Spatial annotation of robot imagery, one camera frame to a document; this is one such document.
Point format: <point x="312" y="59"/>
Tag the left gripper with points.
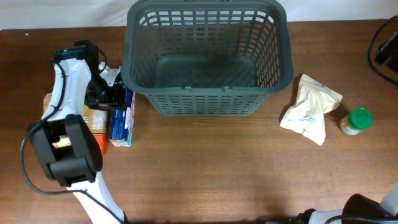
<point x="109" y="98"/>

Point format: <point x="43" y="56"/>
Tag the orange pasta package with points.
<point x="96" y="120"/>

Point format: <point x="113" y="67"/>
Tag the blue tissue box pack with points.
<point x="122" y="121"/>

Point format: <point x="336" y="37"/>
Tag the beige snack bag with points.
<point x="46" y="101"/>

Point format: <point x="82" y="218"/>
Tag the grey plastic laundry basket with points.
<point x="207" y="57"/>

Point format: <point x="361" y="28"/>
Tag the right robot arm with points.
<point x="357" y="210"/>

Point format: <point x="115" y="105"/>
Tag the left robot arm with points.
<point x="63" y="143"/>

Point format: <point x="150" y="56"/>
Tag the cream paper pouch right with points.
<point x="306" y="116"/>

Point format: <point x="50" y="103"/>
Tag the green lid spice jar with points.
<point x="356" y="121"/>

